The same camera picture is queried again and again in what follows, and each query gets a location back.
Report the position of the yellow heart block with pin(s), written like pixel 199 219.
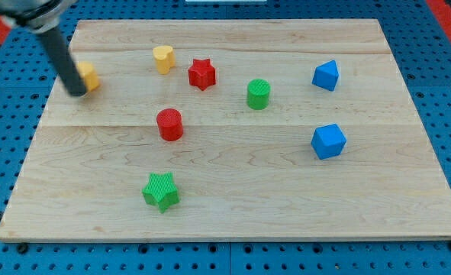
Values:
pixel 165 59

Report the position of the yellow hexagon block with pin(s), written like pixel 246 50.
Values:
pixel 89 75

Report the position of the red star block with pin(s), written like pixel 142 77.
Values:
pixel 201 74

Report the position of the blue triangular prism block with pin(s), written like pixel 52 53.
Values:
pixel 326 76

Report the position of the blue cube block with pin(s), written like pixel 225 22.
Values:
pixel 328 141

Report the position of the red cylinder block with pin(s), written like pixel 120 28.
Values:
pixel 169 123

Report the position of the green star block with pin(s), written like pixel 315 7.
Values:
pixel 161 191

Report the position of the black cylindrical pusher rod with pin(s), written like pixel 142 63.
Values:
pixel 55 46

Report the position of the wooden board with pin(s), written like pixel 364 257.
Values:
pixel 243 174

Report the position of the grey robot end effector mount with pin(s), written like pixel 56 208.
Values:
pixel 38 16

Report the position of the green cylinder block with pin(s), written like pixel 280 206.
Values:
pixel 258 91

